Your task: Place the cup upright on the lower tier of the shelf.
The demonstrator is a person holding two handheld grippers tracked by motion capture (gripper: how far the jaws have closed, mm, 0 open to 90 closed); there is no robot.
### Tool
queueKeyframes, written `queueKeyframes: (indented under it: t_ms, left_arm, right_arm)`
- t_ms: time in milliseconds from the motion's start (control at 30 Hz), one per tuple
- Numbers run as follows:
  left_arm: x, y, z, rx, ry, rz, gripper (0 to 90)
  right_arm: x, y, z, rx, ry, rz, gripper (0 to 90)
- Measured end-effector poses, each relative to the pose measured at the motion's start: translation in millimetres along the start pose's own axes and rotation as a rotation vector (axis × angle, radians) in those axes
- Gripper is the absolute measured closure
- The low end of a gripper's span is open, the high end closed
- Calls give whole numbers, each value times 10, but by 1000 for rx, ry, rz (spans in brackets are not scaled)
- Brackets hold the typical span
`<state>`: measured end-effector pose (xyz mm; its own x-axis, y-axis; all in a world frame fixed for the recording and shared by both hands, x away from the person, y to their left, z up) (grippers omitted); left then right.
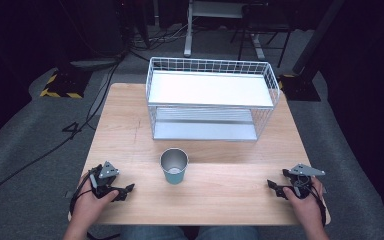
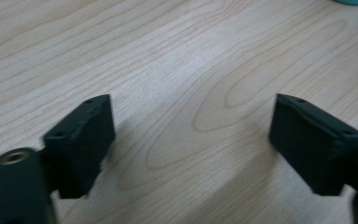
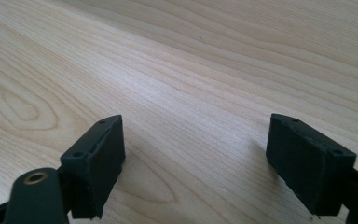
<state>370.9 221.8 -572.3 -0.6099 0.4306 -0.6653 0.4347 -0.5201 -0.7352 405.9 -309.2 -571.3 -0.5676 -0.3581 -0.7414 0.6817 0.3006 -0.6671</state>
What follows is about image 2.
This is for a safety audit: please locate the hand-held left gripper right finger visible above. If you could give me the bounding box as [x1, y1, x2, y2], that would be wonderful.
[268, 92, 358, 198]

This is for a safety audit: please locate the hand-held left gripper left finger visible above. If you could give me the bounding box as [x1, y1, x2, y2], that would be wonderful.
[38, 93, 117, 200]

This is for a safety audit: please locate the teal round object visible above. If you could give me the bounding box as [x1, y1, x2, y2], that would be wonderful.
[332, 0, 358, 7]

